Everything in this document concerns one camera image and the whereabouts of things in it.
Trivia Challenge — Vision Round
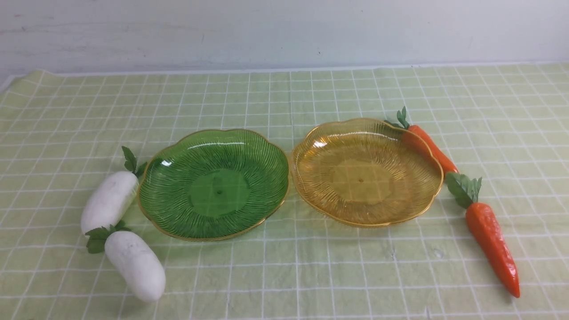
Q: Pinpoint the orange carrot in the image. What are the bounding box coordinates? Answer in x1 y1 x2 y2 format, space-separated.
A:
386 107 459 174
445 172 521 298

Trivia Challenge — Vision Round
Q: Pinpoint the green glass plate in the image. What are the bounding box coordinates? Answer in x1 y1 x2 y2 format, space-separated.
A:
137 129 290 241

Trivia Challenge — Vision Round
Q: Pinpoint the white radish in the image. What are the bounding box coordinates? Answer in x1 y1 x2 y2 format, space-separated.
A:
85 220 165 303
80 146 146 235

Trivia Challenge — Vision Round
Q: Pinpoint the amber glass plate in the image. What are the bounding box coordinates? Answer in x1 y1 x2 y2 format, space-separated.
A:
290 118 444 228

